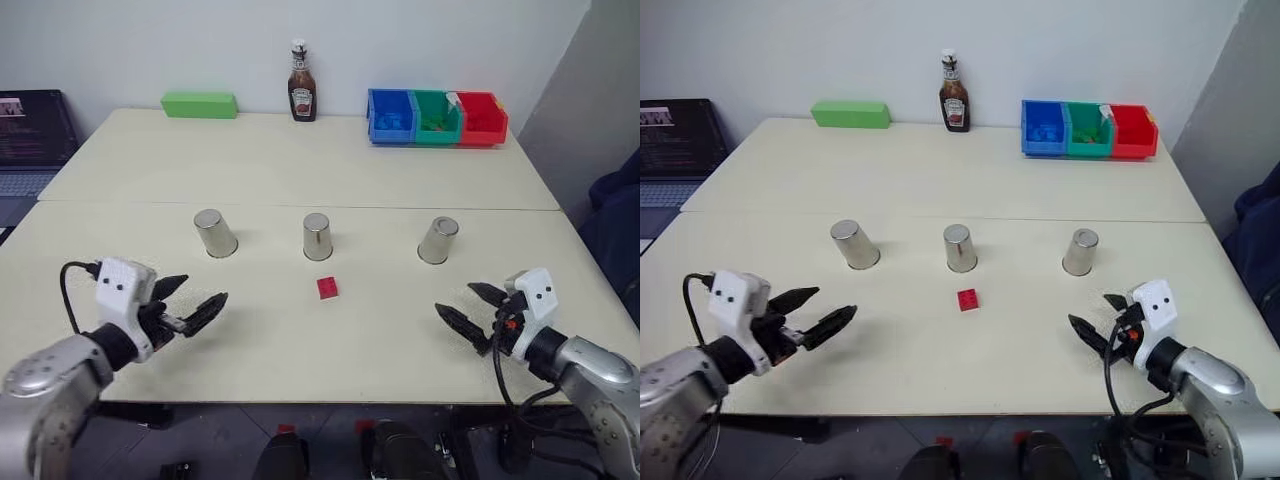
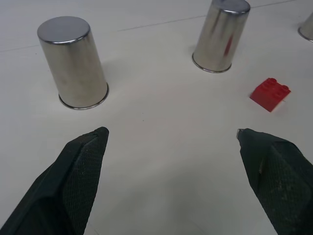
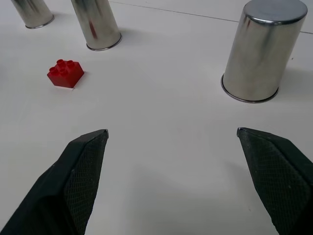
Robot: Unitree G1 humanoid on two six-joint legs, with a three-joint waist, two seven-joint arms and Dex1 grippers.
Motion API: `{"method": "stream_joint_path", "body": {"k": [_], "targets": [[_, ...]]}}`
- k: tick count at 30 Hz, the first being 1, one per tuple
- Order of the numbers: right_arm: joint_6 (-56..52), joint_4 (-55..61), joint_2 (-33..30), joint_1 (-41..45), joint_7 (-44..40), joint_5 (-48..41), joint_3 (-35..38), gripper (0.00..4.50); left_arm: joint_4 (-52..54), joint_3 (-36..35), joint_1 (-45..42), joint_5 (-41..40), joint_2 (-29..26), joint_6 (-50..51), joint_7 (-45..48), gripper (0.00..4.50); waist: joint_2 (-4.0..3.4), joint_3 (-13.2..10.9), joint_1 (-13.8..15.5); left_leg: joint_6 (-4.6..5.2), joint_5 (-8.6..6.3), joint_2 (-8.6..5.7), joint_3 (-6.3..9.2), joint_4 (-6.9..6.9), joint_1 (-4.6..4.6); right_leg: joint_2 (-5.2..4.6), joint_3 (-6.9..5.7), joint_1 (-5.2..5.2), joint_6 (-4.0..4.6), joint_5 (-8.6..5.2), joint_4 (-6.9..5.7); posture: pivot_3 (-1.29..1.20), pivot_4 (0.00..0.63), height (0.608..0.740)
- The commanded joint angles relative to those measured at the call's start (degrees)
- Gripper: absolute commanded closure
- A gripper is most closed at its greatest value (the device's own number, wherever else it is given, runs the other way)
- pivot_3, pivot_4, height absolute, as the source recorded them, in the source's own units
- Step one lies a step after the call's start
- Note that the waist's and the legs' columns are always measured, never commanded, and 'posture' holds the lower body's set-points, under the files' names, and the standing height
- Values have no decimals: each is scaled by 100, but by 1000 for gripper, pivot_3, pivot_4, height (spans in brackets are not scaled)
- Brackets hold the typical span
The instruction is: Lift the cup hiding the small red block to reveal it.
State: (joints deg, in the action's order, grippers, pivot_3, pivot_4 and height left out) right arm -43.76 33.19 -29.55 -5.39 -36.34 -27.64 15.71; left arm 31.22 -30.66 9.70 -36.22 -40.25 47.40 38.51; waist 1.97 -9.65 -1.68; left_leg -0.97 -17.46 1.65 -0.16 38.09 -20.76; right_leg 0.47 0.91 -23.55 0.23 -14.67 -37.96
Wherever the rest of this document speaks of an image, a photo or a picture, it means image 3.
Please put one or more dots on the stainless steel cup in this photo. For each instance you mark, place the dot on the stainless steel cup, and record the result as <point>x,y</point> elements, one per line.
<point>259,54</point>
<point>31,12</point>
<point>99,24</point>

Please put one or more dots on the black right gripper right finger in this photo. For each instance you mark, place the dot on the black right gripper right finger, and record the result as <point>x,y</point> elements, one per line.
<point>276,176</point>

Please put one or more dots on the red plastic building brick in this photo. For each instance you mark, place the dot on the red plastic building brick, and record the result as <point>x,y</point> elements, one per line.
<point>64,74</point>

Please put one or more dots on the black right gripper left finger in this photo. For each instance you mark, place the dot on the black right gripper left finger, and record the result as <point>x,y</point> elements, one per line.
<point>61,186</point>

